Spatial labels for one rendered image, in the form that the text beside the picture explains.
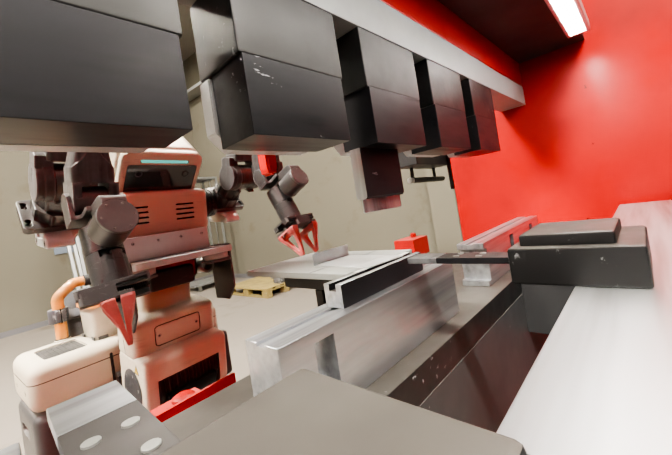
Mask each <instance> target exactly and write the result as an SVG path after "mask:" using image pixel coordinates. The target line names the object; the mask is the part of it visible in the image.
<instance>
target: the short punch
mask: <svg viewBox="0 0 672 455"><path fill-rule="evenodd" d="M349 153H350V159H351V165H352V171H353V178H354V184H355V190H356V197H357V199H358V200H362V204H363V210H364V213H369V212H374V211H380V210H385V209H390V208H395V207H401V206H402V205H401V199H400V194H403V193H404V188H403V182H402V176H401V169H400V163H399V157H398V151H397V149H380V148H357V149H353V150H350V151H349Z"/></svg>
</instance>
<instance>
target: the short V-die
mask: <svg viewBox="0 0 672 455"><path fill-rule="evenodd" d="M417 254H421V252H415V253H412V254H410V253H409V252H408V253H406V254H403V257H400V258H397V259H394V260H391V261H389V262H386V263H383V264H380V265H377V266H374V267H372V268H369V269H365V270H362V271H360V272H353V273H350V274H348V275H345V276H343V277H340V278H337V279H335V280H332V281H330V282H327V283H324V291H325V297H326V304H327V307H332V308H340V309H345V308H347V307H349V306H351V305H353V304H355V303H357V302H359V301H361V300H363V299H365V298H367V297H369V296H371V295H373V294H375V293H377V292H379V291H381V290H383V289H385V288H387V287H389V286H391V285H394V284H396V283H398V282H400V281H402V280H404V279H406V278H408V277H410V276H412V275H414V274H416V273H418V272H420V271H422V270H423V265H422V264H408V260H407V259H408V258H410V257H412V256H415V255H417Z"/></svg>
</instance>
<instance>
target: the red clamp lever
mask: <svg viewBox="0 0 672 455"><path fill-rule="evenodd" d="M258 159H259V165H260V171H261V173H262V175H265V177H267V176H270V175H274V173H276V172H277V164H276V157H275V155H258Z"/></svg>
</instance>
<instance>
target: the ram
mask: <svg viewBox="0 0 672 455"><path fill-rule="evenodd" d="M177 1H178V3H181V4H183V5H186V6H189V7H191V6H192V5H193V4H194V3H195V1H196V0H177ZM302 1H305V2H307V3H309V4H311V5H313V6H315V7H317V8H320V9H322V10H324V11H326V12H328V13H330V14H332V17H333V23H334V30H335V36H336V40H337V39H339V38H340V37H342V36H343V35H345V34H346V33H348V32H349V31H351V30H353V29H354V28H356V27H360V28H362V29H364V30H366V31H369V32H371V33H373V34H375V35H377V36H379V37H381V38H384V39H386V40H388V41H390V42H392V43H394V44H396V45H398V46H401V47H403V48H405V49H407V50H409V51H411V52H412V55H413V61H414V64H416V63H418V62H420V61H422V60H424V59H428V60H430V61H433V62H435V63H437V64H439V65H441V66H443V67H445V68H448V69H450V70H452V71H454V72H456V73H458V74H459V75H460V81H463V80H465V79H468V78H469V79H471V80H473V81H475V82H477V83H480V84H482V85H484V86H486V87H488V88H490V89H491V94H492V100H493V106H494V110H496V111H499V112H503V111H506V110H510V109H513V108H516V107H520V106H523V105H525V98H524V92H523V87H522V81H521V75H520V69H519V63H518V62H516V61H515V60H514V59H512V58H511V57H510V56H508V55H507V54H506V53H505V52H503V51H502V50H501V49H499V48H498V47H497V46H496V45H494V44H493V43H492V42H490V41H489V40H488V39H487V38H485V37H484V36H483V35H481V34H480V33H479V32H478V31H476V30H475V29H474V28H472V27H471V26H470V25H469V24H467V23H466V22H465V21H463V20H462V19H461V18H460V17H458V16H457V15H456V14H454V13H453V12H452V11H451V10H449V9H448V8H447V7H445V6H444V5H443V4H442V3H440V2H439V1H438V0H302Z"/></svg>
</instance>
